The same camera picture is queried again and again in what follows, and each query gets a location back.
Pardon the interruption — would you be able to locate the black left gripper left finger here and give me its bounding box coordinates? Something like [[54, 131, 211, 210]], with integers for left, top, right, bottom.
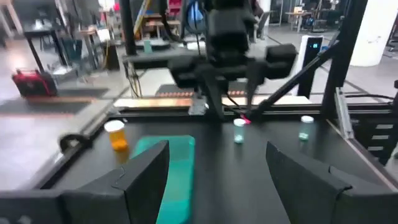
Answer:
[[60, 139, 170, 224]]

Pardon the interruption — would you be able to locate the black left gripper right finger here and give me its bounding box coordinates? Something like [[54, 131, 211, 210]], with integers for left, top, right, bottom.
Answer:
[[266, 141, 398, 224]]

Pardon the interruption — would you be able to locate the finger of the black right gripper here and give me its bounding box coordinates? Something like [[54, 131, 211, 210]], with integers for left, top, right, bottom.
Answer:
[[201, 77, 226, 121], [245, 65, 266, 116]]

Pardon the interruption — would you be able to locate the pale blue pill bottle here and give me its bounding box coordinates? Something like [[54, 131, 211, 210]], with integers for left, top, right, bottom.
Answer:
[[233, 118, 247, 144], [298, 115, 315, 142]]

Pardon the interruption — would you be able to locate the amber bottle with orange pills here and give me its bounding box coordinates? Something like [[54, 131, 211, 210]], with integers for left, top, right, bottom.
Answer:
[[103, 119, 129, 152]]

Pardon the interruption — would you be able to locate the teal translucent plastic bin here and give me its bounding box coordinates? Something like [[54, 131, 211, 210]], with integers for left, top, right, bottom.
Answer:
[[129, 134, 196, 224]]

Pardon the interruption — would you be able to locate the black mat with orange studs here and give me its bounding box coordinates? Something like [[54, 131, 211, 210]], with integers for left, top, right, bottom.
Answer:
[[154, 83, 261, 99]]

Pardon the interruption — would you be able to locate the white tower with display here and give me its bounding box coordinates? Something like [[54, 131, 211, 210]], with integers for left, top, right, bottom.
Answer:
[[292, 34, 325, 98]]

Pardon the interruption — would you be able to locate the blue bag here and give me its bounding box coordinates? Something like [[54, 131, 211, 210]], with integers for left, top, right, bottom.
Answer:
[[185, 0, 206, 34]]

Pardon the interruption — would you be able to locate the wooden background table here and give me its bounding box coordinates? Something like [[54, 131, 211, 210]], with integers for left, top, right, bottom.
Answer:
[[141, 18, 183, 40]]

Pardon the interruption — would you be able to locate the white round pillar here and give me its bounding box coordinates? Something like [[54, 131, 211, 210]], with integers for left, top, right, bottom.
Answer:
[[349, 0, 398, 68]]

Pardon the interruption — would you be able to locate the red portable toolbox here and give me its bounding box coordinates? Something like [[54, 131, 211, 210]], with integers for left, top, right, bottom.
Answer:
[[11, 68, 59, 98]]

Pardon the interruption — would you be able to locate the black background table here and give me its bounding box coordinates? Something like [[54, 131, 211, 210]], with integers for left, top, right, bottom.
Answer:
[[23, 24, 68, 75]]

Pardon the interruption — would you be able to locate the silver metal bracket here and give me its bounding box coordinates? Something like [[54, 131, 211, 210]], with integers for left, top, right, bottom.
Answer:
[[187, 94, 208, 116]]

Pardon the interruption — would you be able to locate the black diagonal frame brace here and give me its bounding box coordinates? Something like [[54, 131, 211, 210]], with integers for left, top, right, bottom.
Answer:
[[251, 42, 341, 121]]

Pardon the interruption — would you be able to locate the black cable loop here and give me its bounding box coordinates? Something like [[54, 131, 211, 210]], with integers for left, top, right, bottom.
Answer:
[[58, 133, 93, 154]]

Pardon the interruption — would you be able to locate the silver metal rail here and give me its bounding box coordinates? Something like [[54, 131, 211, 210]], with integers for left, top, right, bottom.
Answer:
[[334, 86, 356, 140]]

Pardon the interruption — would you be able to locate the black rig frame post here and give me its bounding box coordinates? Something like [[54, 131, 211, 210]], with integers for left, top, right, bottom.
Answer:
[[321, 0, 369, 116]]

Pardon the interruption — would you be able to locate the black background post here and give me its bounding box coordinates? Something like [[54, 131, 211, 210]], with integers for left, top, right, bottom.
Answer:
[[119, 0, 138, 57]]

